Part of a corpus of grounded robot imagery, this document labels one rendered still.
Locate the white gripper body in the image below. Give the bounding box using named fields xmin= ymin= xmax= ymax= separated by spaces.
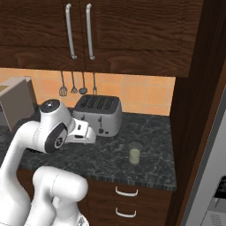
xmin=64 ymin=124 xmax=97 ymax=145

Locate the glass of lemonade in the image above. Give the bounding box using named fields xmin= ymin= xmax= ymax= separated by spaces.
xmin=128 ymin=141 xmax=143 ymax=166

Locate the dark wood fridge housing panel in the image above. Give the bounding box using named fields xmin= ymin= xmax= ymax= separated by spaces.
xmin=164 ymin=0 xmax=226 ymax=226

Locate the silver fridge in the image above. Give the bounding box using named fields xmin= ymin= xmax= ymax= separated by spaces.
xmin=179 ymin=85 xmax=226 ymax=226

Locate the silver four-slot toaster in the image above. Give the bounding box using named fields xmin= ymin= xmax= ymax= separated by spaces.
xmin=72 ymin=94 xmax=124 ymax=138

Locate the grey ladle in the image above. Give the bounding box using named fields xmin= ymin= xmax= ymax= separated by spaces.
xmin=79 ymin=72 xmax=88 ymax=95

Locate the grey whisk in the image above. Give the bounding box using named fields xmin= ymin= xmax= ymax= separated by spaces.
xmin=70 ymin=71 xmax=79 ymax=94

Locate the grey meat fork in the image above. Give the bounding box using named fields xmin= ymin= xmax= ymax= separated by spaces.
xmin=92 ymin=72 xmax=98 ymax=96

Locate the grey slotted spatula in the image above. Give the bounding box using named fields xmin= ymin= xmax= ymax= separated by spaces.
xmin=58 ymin=71 xmax=68 ymax=97

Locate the dark wood drawer front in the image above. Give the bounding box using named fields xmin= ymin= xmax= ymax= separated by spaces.
xmin=87 ymin=179 xmax=173 ymax=210
xmin=87 ymin=199 xmax=170 ymax=226

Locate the beige microwave oven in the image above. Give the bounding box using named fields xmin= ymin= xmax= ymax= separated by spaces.
xmin=0 ymin=75 xmax=39 ymax=134

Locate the dark wood cupboard door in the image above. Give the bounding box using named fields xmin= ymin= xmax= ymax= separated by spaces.
xmin=0 ymin=0 xmax=87 ymax=72
xmin=79 ymin=0 xmax=205 ymax=79

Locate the white drawer handle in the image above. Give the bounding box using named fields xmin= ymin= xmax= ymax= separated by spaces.
xmin=115 ymin=207 xmax=138 ymax=219
xmin=115 ymin=185 xmax=139 ymax=198

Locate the silver cupboard handle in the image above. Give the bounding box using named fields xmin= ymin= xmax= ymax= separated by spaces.
xmin=85 ymin=3 xmax=96 ymax=61
xmin=64 ymin=3 xmax=79 ymax=61

